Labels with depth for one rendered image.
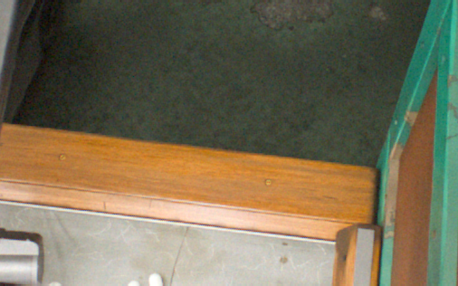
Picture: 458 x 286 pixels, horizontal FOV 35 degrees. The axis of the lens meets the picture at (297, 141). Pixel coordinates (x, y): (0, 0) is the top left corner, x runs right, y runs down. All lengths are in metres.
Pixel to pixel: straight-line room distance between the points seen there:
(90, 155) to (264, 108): 0.92
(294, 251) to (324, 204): 0.08
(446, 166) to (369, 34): 1.55
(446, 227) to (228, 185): 0.58
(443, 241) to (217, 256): 0.58
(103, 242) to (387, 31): 1.24
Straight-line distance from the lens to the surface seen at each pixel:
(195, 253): 1.10
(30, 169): 1.17
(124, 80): 2.08
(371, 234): 0.98
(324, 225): 1.09
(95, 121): 2.04
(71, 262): 1.13
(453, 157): 0.59
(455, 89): 0.61
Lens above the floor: 1.80
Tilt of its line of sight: 67 degrees down
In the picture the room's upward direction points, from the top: 3 degrees clockwise
